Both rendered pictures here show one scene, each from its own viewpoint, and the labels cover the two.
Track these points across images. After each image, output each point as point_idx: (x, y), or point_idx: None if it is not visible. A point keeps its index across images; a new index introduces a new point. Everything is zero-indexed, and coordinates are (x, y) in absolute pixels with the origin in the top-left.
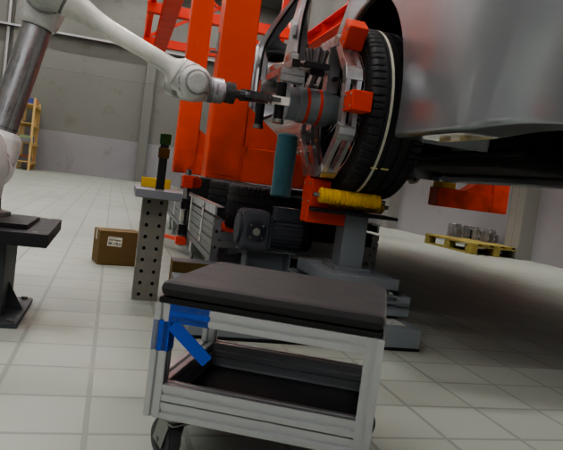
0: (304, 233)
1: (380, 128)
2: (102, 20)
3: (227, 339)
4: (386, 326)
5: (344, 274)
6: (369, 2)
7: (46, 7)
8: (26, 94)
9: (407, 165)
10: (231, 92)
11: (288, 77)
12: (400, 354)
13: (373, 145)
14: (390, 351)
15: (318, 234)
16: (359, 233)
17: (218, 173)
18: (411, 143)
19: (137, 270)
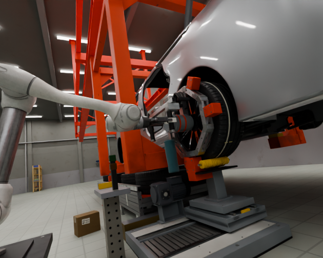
0: (186, 187)
1: (226, 120)
2: (59, 92)
3: None
4: (272, 229)
5: (229, 204)
6: (186, 74)
7: (17, 92)
8: (11, 153)
9: (240, 136)
10: (146, 120)
11: (172, 107)
12: (292, 245)
13: (224, 130)
14: (282, 244)
15: None
16: (220, 178)
17: (135, 170)
18: (239, 125)
19: (109, 243)
